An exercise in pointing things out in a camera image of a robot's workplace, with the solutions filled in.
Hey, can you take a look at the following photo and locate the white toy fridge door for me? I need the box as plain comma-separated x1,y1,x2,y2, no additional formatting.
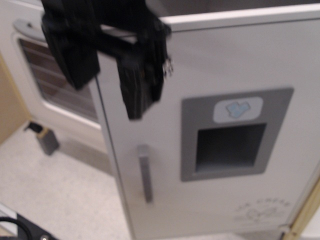
96,0,320,240

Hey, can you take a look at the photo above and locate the white toy oven door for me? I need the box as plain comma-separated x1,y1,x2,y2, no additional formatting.
0,0,107,152

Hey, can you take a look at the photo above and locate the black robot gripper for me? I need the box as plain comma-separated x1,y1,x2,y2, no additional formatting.
41,0,172,121

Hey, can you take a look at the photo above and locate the grey oven door handle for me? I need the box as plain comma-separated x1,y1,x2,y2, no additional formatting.
13,19,46,43

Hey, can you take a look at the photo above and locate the grey ice dispenser panel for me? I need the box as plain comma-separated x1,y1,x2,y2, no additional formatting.
180,87,294,182

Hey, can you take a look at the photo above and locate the light wooden side post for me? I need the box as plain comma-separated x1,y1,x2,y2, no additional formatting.
280,177,320,240

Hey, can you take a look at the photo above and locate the black clamp bracket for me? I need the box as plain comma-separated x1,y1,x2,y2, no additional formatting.
23,121,44,134

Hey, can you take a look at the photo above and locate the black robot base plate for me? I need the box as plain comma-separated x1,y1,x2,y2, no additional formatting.
17,213,58,240

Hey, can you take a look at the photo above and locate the grey kitchen leg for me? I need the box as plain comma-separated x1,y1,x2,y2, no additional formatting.
36,128,60,156

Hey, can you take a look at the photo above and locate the grey fridge door handle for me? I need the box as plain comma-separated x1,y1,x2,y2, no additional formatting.
137,145,153,204

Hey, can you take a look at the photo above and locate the wooden left side panel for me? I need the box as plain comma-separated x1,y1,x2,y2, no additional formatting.
0,57,31,144

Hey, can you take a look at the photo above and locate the black cable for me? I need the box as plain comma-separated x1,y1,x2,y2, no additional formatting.
0,216,33,240

